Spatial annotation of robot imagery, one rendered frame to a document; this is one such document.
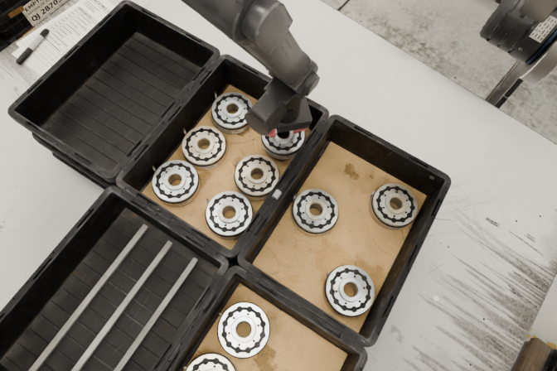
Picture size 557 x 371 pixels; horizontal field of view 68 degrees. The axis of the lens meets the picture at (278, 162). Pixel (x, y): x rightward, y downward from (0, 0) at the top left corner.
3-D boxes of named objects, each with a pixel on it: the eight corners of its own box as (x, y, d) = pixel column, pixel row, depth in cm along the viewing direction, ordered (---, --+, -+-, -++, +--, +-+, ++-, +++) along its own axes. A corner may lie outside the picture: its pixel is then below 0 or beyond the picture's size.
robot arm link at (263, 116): (322, 73, 72) (283, 44, 73) (282, 118, 68) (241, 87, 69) (310, 105, 83) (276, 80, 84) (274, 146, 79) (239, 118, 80)
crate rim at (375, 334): (331, 116, 97) (332, 111, 94) (449, 181, 92) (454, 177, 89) (233, 263, 82) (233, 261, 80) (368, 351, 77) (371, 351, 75)
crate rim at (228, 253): (224, 57, 102) (223, 50, 100) (331, 116, 97) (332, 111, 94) (114, 185, 87) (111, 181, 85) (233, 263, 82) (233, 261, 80)
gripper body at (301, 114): (312, 124, 89) (316, 107, 82) (264, 133, 88) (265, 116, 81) (304, 98, 91) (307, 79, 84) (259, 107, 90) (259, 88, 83)
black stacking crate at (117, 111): (137, 31, 116) (125, -1, 105) (225, 80, 111) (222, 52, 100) (31, 137, 101) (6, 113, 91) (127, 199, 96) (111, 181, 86)
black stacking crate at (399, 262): (325, 136, 105) (332, 113, 95) (431, 196, 100) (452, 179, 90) (236, 271, 91) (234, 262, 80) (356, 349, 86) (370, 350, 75)
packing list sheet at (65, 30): (91, -13, 135) (90, -14, 135) (142, 23, 131) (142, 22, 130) (7, 50, 124) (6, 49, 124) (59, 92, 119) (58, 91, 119)
